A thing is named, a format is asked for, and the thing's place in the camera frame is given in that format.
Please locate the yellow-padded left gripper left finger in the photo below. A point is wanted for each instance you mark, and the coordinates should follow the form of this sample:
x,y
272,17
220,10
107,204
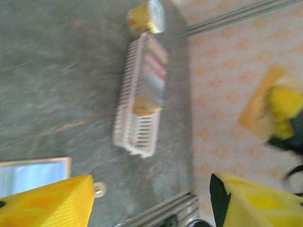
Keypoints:
x,y
47,208

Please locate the white slotted plastic basket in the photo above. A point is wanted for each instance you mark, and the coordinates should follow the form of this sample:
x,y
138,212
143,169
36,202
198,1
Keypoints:
x,y
132,132

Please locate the beige card holder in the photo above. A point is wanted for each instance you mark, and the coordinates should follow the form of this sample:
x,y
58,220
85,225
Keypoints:
x,y
35,172

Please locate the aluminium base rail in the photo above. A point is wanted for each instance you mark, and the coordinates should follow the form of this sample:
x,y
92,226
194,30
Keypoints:
x,y
165,210

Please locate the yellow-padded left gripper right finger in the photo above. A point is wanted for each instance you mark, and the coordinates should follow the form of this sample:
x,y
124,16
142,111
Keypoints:
x,y
260,208

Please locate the small yellow lidded jar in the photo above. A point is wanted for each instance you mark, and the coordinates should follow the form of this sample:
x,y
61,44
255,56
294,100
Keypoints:
x,y
142,16

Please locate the grey metal frame post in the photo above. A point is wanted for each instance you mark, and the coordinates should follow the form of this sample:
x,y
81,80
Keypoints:
x,y
236,18

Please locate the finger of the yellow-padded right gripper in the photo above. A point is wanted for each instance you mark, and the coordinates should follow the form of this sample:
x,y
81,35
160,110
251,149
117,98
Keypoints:
x,y
284,101

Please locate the stack of coloured cards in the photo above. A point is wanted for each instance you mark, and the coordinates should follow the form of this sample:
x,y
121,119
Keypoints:
x,y
154,75

